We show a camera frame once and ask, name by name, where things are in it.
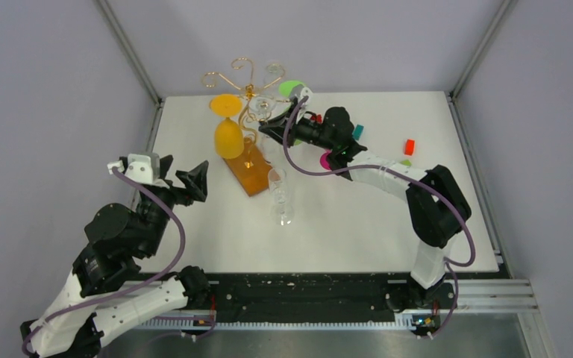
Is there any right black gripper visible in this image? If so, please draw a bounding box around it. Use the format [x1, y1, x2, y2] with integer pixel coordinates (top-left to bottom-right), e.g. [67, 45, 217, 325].
[260, 104, 336, 152]

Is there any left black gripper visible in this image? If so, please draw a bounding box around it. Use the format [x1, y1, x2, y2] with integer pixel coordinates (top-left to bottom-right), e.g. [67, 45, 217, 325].
[139, 154, 210, 256]

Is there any clear stemmed wine glass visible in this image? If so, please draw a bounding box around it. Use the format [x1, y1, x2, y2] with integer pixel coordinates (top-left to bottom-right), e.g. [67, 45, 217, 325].
[242, 95, 278, 144]

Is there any green plastic goblet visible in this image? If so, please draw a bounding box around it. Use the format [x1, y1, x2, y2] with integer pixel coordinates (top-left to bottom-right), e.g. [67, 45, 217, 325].
[278, 80, 306, 98]

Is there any orange plastic goblet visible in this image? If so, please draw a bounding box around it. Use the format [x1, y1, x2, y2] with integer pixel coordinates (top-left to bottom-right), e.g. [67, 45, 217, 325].
[210, 94, 244, 159]

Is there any pink plastic goblet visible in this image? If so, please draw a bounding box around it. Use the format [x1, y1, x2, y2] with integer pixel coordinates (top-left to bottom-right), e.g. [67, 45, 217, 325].
[319, 152, 331, 171]

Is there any clear tall flute glass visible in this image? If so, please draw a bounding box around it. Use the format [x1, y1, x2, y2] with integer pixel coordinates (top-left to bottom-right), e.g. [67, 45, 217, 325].
[267, 168, 295, 226]

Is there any clear short wine glass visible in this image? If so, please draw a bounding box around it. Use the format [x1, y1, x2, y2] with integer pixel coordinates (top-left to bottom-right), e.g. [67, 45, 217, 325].
[262, 61, 286, 90]

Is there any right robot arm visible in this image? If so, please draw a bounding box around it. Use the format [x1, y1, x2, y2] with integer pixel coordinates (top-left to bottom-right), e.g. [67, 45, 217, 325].
[259, 99, 472, 307]

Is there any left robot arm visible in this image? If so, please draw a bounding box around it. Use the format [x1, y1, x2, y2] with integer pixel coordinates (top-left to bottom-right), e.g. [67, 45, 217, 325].
[20, 152, 214, 357]

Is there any teal block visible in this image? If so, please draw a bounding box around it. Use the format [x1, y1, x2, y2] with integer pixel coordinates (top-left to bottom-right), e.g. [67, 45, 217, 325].
[352, 125, 364, 141]

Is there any orange-red block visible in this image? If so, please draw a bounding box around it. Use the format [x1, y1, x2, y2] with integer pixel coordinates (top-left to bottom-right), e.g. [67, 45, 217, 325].
[404, 139, 416, 156]

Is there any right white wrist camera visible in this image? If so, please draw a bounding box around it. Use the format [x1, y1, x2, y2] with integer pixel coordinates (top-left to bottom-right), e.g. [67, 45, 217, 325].
[289, 84, 313, 104]

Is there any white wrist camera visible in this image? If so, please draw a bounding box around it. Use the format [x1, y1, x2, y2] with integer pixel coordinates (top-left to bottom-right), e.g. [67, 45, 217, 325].
[107, 152, 163, 185]
[289, 84, 313, 104]

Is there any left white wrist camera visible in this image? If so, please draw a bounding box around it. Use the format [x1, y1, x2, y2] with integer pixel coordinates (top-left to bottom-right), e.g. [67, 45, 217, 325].
[107, 152, 163, 185]

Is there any gold wire wine glass rack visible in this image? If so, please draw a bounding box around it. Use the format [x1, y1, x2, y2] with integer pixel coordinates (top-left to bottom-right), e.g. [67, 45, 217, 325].
[201, 57, 286, 197]

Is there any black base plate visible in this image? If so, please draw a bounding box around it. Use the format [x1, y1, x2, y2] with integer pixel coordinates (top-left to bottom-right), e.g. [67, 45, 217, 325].
[167, 271, 458, 325]

